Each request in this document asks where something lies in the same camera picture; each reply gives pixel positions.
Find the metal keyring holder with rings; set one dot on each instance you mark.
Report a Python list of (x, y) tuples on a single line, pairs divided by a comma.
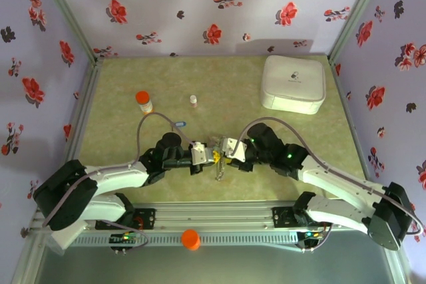
[(220, 172)]

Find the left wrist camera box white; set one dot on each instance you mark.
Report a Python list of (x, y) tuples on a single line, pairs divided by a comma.
[(198, 152)]

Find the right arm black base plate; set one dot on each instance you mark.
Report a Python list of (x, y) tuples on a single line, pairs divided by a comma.
[(283, 217)]

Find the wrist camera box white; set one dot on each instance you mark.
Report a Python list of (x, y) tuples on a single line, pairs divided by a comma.
[(198, 152), (238, 149)]

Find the orange plastic cap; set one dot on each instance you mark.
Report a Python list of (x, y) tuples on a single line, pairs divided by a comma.
[(190, 239)]

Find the white plastic box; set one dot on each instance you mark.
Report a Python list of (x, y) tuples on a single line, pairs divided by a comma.
[(66, 241)]

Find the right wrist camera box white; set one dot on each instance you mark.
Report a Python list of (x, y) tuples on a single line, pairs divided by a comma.
[(238, 149)]

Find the aluminium side rail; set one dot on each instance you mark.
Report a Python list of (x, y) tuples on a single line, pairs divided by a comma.
[(87, 91), (343, 97)]

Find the small white capped vial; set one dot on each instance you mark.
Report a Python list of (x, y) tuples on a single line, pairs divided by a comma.
[(193, 101)]

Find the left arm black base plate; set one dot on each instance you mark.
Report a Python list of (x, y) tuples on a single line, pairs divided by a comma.
[(148, 219)]

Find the aluminium mounting rail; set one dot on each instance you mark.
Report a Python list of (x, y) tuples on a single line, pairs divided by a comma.
[(213, 217)]

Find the white zip pouch case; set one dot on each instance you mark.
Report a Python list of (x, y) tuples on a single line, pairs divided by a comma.
[(293, 81)]

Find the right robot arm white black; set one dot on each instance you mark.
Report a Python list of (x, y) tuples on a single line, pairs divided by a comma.
[(336, 184)]

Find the aluminium frame post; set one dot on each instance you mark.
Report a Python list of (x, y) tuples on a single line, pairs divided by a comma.
[(66, 8), (361, 8)]

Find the orange pill bottle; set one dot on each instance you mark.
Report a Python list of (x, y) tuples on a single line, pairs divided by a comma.
[(143, 97)]

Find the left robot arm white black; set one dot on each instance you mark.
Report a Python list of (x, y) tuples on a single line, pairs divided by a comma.
[(113, 176)]

